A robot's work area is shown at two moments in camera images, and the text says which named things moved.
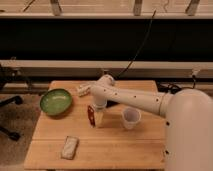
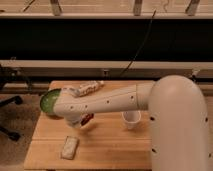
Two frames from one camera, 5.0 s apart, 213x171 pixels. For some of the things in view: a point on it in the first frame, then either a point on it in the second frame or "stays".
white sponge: x=69 y=148 stays
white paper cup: x=130 y=116 stays
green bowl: x=55 y=101 stays
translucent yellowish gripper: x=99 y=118 -> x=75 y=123
